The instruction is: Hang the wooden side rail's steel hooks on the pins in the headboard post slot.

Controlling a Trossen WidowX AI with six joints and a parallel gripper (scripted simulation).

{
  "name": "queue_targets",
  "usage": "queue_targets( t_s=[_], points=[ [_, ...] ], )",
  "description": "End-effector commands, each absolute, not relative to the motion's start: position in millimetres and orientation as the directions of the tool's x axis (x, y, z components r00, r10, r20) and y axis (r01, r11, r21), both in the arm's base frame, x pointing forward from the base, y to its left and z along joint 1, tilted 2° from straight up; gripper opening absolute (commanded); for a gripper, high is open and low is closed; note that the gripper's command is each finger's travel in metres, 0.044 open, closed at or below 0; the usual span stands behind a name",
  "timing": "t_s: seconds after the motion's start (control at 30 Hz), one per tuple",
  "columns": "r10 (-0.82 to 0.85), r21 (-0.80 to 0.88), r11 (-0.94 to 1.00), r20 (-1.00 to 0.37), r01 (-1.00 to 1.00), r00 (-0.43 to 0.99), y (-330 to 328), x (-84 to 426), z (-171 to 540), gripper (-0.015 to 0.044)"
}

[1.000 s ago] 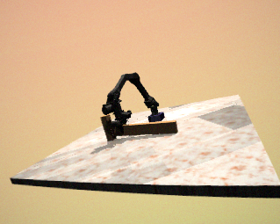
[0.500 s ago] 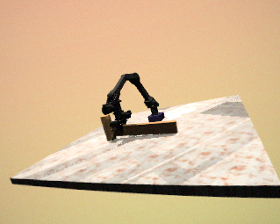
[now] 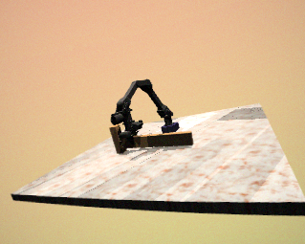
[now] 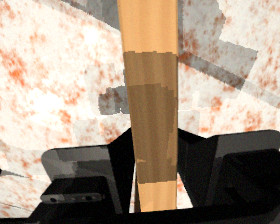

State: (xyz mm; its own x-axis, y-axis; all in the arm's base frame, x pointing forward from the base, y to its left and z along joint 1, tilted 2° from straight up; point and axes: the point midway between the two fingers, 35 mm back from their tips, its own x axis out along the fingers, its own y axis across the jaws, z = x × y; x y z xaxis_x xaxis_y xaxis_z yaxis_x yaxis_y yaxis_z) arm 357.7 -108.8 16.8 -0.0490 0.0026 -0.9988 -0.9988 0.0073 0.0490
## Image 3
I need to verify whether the wooden plank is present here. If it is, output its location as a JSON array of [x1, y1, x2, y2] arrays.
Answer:
[[121, 131, 194, 148]]

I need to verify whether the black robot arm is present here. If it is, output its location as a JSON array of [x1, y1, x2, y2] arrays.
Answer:
[[111, 79, 174, 130]]

